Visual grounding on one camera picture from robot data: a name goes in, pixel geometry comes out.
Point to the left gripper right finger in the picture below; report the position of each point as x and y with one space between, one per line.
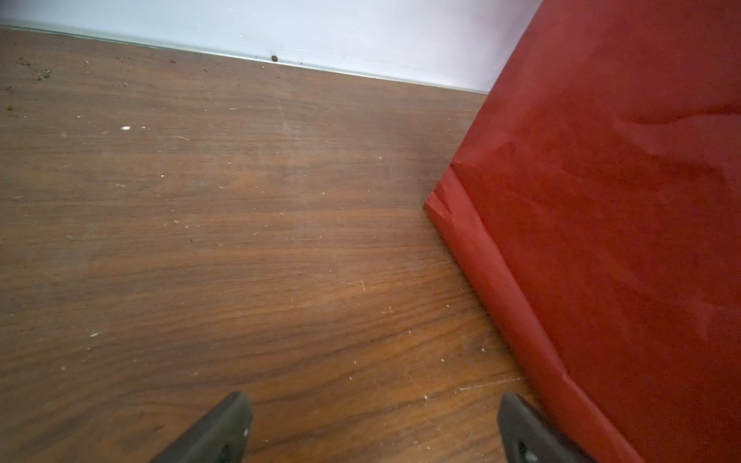
528 437

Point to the red brown paper bag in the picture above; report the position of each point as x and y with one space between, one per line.
594 207

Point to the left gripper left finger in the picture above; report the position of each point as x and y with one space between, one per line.
221 435

